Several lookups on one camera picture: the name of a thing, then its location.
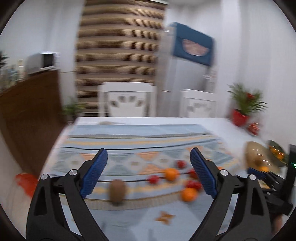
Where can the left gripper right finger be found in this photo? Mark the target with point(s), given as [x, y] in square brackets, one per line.
[250, 220]

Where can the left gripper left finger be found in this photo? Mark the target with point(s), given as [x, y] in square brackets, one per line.
[46, 219]

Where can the brown coconut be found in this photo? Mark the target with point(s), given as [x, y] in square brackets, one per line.
[117, 191]

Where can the red tomato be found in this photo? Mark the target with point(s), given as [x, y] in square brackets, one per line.
[194, 184]
[193, 174]
[153, 179]
[181, 164]

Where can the golden fruit bowl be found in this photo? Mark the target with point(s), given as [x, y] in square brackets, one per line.
[269, 158]

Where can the red object on floor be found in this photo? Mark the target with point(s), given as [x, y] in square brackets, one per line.
[28, 182]

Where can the lower orange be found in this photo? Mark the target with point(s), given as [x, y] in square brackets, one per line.
[189, 194]

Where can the orange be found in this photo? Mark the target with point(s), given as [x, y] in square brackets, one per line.
[171, 174]
[189, 194]

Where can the upper orange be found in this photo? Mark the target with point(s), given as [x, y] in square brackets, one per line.
[171, 174]

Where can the green plant in red pot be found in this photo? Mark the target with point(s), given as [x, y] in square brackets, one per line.
[247, 102]

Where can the patterned blue table mat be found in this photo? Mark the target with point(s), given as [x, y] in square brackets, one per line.
[135, 152]

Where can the brown wooden cabinet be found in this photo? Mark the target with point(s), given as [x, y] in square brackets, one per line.
[32, 119]

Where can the small green floor plant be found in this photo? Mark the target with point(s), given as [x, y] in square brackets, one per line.
[72, 109]

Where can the right white chair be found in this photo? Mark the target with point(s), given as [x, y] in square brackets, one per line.
[197, 104]

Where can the white chair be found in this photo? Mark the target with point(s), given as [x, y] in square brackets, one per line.
[197, 104]
[127, 99]

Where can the left white chair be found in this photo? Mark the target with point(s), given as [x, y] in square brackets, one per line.
[127, 99]

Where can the bottles on cabinet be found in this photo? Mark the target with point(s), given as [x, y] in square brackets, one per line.
[11, 74]

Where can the white microwave oven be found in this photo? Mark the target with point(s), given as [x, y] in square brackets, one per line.
[42, 61]

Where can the silver refrigerator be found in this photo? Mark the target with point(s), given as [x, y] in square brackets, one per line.
[174, 74]

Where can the blue fridge cover cloth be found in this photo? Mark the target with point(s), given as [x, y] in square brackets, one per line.
[192, 45]

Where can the striped brown window blind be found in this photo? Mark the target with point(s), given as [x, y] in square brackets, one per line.
[117, 42]

